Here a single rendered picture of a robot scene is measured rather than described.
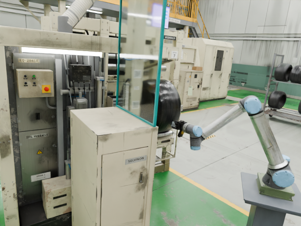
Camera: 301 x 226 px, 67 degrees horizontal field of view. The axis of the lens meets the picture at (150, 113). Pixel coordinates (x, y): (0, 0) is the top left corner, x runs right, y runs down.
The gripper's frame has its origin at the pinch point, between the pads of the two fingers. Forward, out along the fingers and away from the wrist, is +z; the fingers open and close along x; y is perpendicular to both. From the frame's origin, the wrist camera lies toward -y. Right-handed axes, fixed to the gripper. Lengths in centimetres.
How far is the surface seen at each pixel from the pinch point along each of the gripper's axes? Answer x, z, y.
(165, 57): -18, 35, 69
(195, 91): -374, 352, 2
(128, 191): 77, -54, -22
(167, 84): 1.1, 7.2, 40.0
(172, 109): 3.6, -4.2, 17.2
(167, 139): -1.7, 9.3, -15.7
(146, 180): 64, -54, -19
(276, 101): -526, 176, -21
